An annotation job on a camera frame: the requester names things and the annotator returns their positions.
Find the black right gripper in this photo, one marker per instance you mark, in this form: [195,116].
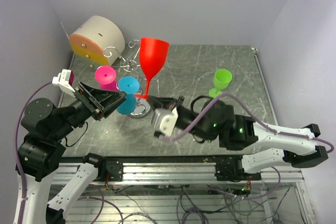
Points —
[166,103]

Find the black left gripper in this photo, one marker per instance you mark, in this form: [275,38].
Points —
[106,100]

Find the blue plastic wine glass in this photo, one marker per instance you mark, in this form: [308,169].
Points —
[130,86]

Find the red plastic wine glass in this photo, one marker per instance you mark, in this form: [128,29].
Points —
[152,56]

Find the green plastic wine glass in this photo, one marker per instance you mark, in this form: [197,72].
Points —
[222,79]

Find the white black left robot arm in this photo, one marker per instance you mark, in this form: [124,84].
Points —
[38,157]

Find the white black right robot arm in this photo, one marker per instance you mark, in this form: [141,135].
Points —
[265,145]

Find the pink plastic wine glass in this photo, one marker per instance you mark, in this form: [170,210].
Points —
[105,76]

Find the beige round drawer box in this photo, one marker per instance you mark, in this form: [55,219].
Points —
[98,40]

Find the chrome wire wine glass rack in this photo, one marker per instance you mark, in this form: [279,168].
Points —
[129,65]

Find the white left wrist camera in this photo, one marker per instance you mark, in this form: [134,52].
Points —
[64,81]

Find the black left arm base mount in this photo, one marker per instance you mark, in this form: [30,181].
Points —
[114,169]

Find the aluminium rail frame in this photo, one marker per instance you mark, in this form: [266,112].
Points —
[59,190]

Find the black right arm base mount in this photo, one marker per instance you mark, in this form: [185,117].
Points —
[232,172]

